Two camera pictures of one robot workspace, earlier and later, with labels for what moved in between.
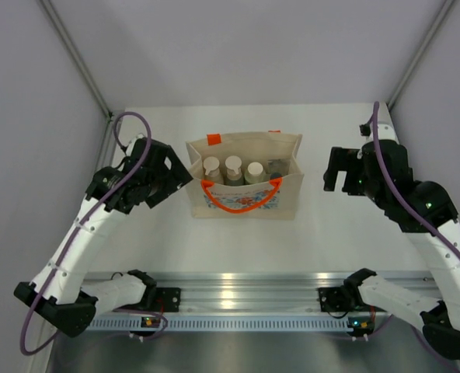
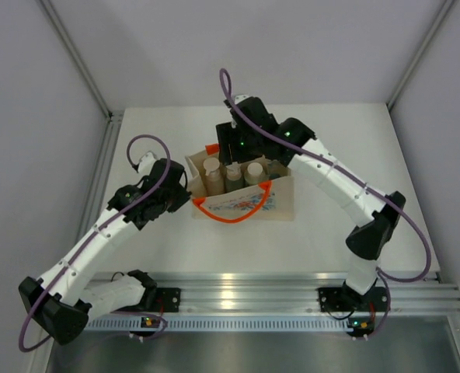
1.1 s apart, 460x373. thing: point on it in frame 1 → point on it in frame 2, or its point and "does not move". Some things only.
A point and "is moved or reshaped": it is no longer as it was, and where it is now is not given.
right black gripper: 343,160 → 226,134
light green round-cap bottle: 255,172 does not move
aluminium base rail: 262,291 does not move
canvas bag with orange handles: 269,200 is moved or reshaped
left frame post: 80,55 does not move
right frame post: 447,7 does not move
